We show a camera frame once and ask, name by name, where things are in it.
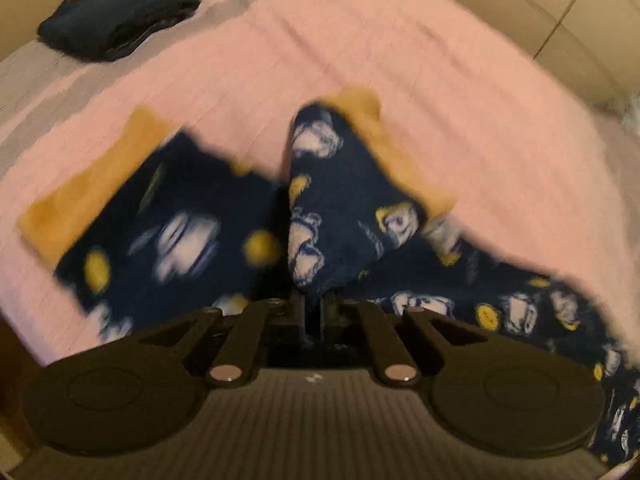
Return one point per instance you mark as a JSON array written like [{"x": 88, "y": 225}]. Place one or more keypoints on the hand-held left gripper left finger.
[{"x": 299, "y": 325}]

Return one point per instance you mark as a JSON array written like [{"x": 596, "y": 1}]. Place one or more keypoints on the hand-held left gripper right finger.
[{"x": 330, "y": 325}]

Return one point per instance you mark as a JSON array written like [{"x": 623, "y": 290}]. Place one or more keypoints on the navy printed fleece pants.
[{"x": 200, "y": 200}]

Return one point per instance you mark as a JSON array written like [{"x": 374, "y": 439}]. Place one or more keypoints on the grey pink striped blanket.
[{"x": 400, "y": 60}]

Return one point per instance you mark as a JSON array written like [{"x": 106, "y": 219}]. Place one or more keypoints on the folded dark navy garment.
[{"x": 115, "y": 15}]

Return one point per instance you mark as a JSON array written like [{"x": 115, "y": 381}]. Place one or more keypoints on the light blue cloth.
[{"x": 631, "y": 112}]

